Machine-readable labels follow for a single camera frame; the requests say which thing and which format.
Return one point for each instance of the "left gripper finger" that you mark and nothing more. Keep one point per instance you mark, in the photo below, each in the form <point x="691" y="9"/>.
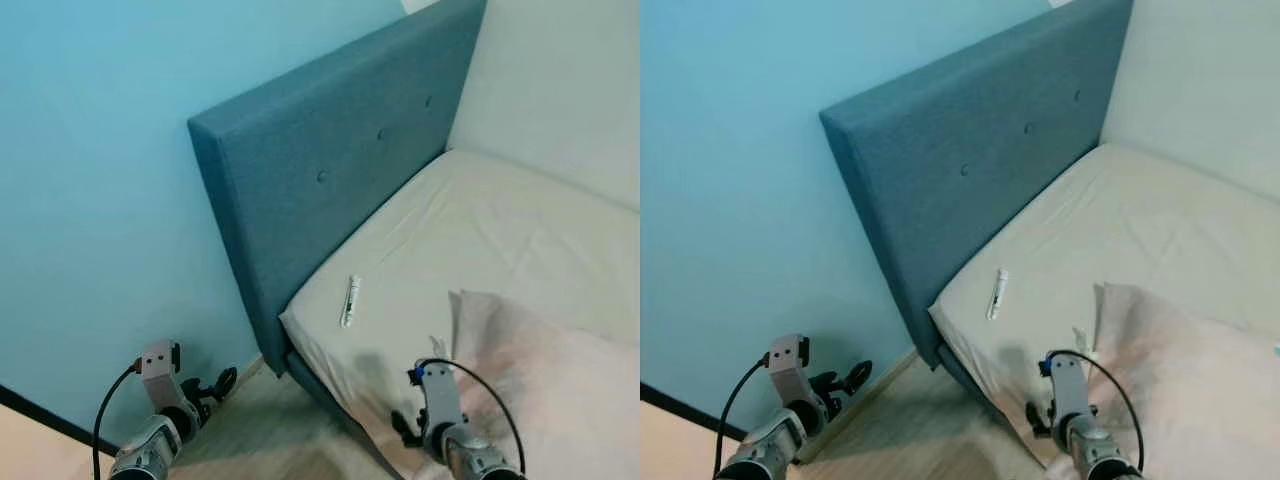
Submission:
<point x="858" y="375"/>
<point x="225" y="381"/>
<point x="208" y="402"/>
<point x="838" y="398"/>

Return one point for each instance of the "cream sheeted mattress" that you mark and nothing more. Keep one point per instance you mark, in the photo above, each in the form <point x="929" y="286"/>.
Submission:
<point x="1130" y="220"/>
<point x="480" y="230"/>

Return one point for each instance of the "blue fabric headboard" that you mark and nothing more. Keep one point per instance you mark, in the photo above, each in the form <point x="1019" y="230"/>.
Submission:
<point x="970" y="140"/>
<point x="330" y="150"/>

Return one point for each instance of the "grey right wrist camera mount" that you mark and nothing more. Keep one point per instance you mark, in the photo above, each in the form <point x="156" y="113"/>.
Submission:
<point x="1068" y="390"/>
<point x="438" y="395"/>

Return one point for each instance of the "black door frame strip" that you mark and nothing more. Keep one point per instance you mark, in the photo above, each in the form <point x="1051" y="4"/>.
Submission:
<point x="675" y="408"/>
<point x="40" y="415"/>

